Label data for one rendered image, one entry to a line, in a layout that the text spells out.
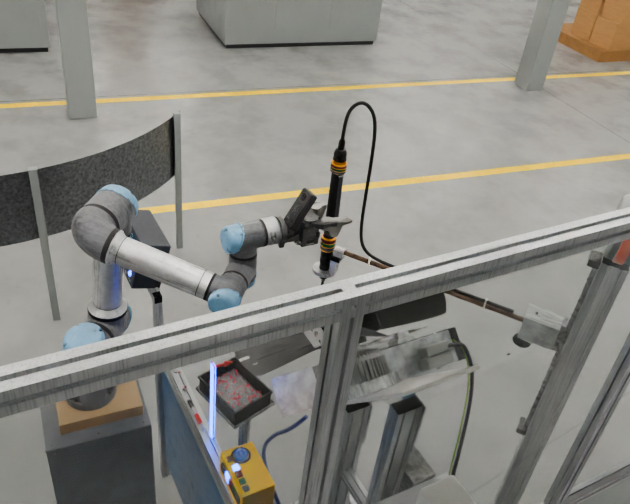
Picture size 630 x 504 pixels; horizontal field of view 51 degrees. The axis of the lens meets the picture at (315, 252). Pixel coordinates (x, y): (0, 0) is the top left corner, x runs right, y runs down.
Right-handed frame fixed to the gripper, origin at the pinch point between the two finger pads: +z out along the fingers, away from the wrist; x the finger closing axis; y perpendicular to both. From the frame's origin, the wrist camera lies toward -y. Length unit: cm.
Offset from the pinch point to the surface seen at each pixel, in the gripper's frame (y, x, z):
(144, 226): 41, -70, -38
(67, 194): 89, -181, -48
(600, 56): 158, -438, 680
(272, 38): 154, -575, 260
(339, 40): 159, -565, 348
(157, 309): 66, -52, -39
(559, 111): 166, -324, 490
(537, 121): 166, -310, 444
